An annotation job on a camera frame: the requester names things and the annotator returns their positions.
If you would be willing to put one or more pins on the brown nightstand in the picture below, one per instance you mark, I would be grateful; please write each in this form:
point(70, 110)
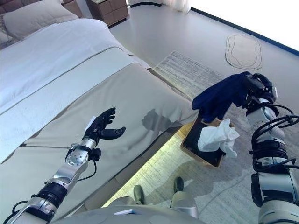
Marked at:
point(107, 11)

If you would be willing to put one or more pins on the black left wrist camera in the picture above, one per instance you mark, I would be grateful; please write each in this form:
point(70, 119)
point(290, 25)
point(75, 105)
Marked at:
point(95, 154)

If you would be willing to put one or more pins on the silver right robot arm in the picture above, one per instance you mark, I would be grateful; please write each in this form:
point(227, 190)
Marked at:
point(271, 140)

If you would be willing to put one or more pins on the brown wicker basket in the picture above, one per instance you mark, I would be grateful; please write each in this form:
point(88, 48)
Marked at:
point(187, 148)

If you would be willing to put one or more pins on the dark blue garment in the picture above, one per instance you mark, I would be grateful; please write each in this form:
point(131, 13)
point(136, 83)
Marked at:
point(219, 98)

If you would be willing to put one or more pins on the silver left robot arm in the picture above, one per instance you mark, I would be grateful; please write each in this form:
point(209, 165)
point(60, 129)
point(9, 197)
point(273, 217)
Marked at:
point(67, 172)

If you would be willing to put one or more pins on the black floor rail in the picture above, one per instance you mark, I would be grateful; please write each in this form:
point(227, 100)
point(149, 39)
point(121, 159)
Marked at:
point(245, 29)

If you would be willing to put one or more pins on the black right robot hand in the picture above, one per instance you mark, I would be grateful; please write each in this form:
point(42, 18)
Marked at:
point(259, 86)

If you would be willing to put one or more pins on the white duvet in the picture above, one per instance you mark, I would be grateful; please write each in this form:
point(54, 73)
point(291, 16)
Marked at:
point(46, 60)

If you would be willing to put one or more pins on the grey robot torso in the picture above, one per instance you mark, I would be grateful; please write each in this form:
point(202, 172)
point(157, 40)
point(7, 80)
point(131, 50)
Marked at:
point(116, 217)

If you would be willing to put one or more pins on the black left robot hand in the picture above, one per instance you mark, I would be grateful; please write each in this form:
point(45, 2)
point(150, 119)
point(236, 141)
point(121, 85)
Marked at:
point(98, 128)

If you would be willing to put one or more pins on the white curtain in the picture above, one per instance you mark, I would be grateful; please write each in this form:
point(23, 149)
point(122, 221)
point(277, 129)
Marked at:
point(175, 4)

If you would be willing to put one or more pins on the grey area rug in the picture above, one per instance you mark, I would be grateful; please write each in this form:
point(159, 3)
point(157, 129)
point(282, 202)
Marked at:
point(187, 70)

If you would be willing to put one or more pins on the beige pillow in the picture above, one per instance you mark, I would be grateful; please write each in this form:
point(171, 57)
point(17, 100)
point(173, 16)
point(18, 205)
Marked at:
point(39, 21)

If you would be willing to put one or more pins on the silver right robot leg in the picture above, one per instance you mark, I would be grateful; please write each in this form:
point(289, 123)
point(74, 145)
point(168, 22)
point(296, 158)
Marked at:
point(183, 200)

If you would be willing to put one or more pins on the small oval mat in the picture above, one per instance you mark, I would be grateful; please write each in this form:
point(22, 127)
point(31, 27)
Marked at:
point(243, 51)

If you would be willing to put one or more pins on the white garment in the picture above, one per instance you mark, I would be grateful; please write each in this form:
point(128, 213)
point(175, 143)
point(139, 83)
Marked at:
point(217, 137)

